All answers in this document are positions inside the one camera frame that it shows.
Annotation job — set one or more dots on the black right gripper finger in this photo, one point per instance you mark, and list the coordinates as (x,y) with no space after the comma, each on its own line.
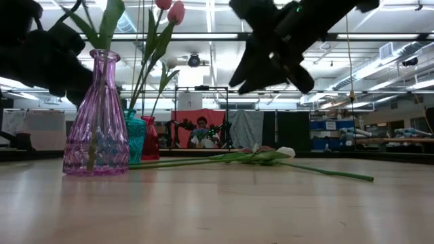
(249,64)
(264,81)

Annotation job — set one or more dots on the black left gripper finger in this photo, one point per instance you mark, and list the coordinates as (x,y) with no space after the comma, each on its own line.
(79,78)
(79,97)

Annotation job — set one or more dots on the teal glass vase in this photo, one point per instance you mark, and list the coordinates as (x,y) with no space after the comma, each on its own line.
(136,135)

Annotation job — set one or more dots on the white artificial tulip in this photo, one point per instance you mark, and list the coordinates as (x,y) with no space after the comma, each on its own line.
(286,152)
(172,63)

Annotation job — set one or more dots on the red glass vase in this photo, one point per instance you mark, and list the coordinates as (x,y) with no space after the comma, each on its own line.
(151,139)

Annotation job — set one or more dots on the background black robot arm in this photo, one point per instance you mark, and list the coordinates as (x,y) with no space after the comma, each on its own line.
(176,130)
(224,130)

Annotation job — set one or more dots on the purple ribbed glass vase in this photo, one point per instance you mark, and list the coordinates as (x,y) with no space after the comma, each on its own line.
(98,118)

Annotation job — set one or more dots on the grey backdrop cloth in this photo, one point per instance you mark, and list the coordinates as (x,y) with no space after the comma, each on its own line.
(247,128)

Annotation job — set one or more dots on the black curtain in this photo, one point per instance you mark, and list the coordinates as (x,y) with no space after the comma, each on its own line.
(291,130)

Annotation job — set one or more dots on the blue storage shelf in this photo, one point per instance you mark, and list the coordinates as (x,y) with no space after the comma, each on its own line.
(320,125)

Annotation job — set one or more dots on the person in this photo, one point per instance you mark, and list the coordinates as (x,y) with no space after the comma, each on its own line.
(202,122)

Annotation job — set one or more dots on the blue flower bouquet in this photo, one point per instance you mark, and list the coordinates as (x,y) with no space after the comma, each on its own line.
(200,133)

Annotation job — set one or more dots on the red backdrop cloth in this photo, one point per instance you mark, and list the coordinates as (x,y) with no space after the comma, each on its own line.
(183,117)

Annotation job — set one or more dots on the white air vent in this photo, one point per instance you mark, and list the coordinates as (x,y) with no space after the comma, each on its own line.
(386,51)

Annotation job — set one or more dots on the wooden background bench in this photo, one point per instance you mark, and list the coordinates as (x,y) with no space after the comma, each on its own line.
(390,140)

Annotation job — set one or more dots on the black ceiling fixture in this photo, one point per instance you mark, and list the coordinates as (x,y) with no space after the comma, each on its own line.
(410,61)

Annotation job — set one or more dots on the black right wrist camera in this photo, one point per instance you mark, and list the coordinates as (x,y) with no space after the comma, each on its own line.
(301,79)

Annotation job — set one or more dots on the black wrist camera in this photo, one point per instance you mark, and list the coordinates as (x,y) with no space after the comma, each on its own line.
(68,37)
(301,79)

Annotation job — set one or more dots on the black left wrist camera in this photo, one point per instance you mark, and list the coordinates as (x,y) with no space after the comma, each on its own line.
(68,37)

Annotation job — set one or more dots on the white wall panel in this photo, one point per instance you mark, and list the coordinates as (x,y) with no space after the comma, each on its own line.
(44,128)

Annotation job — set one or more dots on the black stand frame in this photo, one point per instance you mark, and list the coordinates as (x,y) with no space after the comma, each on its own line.
(200,88)

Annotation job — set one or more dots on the round black ceiling camera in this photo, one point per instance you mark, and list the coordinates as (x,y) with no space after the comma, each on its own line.
(194,60)

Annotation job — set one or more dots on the black aluminium table frame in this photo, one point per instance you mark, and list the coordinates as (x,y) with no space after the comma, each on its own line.
(339,155)

